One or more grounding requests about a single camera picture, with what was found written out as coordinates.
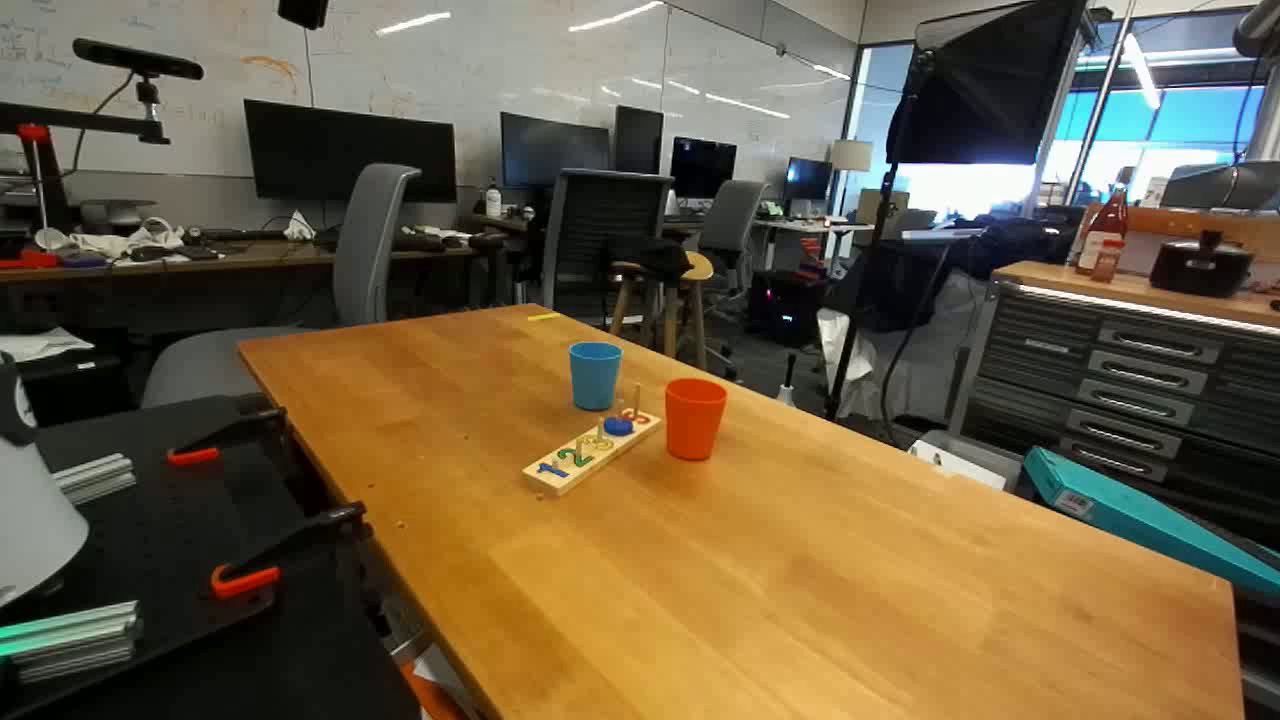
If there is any grey drawer cabinet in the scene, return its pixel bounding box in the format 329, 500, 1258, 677
950, 258, 1280, 542

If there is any teal case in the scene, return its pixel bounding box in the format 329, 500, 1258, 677
1022, 449, 1280, 603

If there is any grey office chair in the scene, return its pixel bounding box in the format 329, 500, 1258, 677
139, 164, 415, 406

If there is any black softbox light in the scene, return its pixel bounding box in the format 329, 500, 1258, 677
889, 0, 1084, 164

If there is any orange-tipped black clamp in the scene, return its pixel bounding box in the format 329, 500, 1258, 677
207, 502, 367, 601
164, 406, 283, 469

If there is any blue plastic cup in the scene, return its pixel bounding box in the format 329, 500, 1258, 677
567, 342, 618, 413

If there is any orange plastic cup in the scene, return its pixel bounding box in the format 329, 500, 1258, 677
662, 377, 729, 458

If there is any black computer monitor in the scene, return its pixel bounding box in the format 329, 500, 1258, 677
242, 99, 455, 205

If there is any wooden number puzzle board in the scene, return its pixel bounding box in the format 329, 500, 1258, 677
523, 406, 658, 494

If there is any wooden stool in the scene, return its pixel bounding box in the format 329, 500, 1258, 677
609, 250, 715, 368

